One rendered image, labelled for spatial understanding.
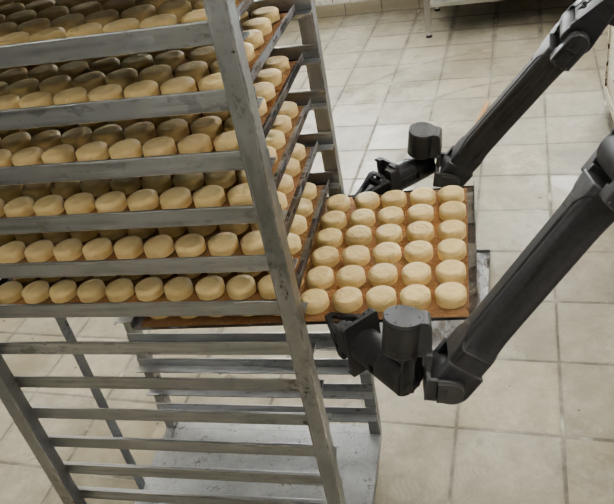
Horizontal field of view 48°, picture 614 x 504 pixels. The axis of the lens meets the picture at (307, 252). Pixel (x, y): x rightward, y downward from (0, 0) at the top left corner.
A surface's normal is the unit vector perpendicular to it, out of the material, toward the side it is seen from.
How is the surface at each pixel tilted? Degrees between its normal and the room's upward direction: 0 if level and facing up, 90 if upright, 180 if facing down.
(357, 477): 0
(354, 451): 0
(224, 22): 90
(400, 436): 0
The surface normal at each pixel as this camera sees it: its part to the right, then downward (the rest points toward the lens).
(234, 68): -0.18, 0.59
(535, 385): -0.17, -0.81
